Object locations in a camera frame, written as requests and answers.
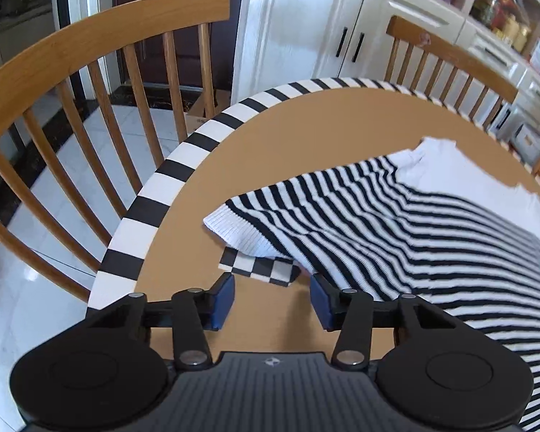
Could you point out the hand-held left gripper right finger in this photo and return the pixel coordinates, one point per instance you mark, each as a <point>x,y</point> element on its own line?
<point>324,301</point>

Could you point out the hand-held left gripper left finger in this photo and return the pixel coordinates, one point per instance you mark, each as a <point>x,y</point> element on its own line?
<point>220,301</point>

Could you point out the black white striped sweater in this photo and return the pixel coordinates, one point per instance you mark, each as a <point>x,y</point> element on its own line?
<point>364,216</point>

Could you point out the checkered marker sticker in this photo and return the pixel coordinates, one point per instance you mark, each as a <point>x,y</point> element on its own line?
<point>261,270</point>

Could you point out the small cardboard box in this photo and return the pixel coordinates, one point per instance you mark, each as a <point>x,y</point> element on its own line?
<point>195,112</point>

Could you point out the white cardboard carton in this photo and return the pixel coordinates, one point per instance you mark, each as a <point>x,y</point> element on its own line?
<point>531,141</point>

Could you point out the white cabinet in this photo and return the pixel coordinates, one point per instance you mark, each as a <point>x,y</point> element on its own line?
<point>297,31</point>

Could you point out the wooden chair with sticker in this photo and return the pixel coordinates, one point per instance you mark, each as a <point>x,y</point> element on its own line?
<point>454,54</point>

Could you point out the dark wooden door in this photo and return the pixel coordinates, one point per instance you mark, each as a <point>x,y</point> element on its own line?
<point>184,9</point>

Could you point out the row of glass jars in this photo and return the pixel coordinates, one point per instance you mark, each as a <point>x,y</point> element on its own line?
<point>499,13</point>

